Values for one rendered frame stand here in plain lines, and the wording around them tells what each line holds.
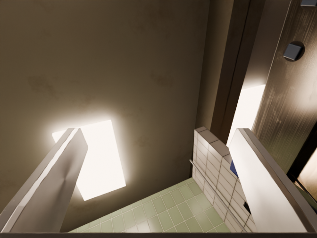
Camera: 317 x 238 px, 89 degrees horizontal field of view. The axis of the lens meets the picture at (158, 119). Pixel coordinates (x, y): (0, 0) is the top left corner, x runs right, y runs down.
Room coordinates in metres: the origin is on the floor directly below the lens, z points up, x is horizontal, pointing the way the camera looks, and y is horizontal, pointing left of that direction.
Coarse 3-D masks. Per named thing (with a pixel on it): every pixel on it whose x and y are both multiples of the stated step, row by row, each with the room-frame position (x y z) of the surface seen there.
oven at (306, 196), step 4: (288, 8) 0.31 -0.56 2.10; (280, 36) 0.39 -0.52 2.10; (276, 48) 0.42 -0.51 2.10; (264, 88) 0.57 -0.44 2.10; (260, 100) 0.62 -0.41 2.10; (252, 128) 0.76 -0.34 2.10; (288, 176) 0.88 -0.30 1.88; (292, 176) 0.89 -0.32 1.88; (292, 180) 0.88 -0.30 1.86; (296, 180) 0.88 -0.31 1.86; (296, 184) 0.88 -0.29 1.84; (300, 188) 0.87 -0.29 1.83; (300, 192) 0.89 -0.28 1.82; (304, 192) 0.88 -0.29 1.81; (304, 196) 0.90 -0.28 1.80; (308, 196) 0.88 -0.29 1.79; (308, 200) 0.90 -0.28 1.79; (312, 200) 0.88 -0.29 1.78; (312, 204) 0.90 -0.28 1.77; (316, 204) 0.89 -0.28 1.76; (316, 208) 0.90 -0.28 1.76; (316, 212) 0.92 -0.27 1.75
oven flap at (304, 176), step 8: (312, 144) 0.72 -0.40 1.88; (304, 152) 0.76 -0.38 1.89; (312, 152) 0.74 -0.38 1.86; (304, 160) 0.79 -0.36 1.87; (312, 160) 0.76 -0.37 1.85; (296, 168) 0.85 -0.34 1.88; (304, 168) 0.81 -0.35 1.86; (312, 168) 0.78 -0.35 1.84; (296, 176) 0.87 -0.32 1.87; (304, 176) 0.84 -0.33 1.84; (312, 176) 0.81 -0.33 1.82; (304, 184) 0.86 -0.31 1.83; (312, 184) 0.83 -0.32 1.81; (312, 192) 0.85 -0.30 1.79
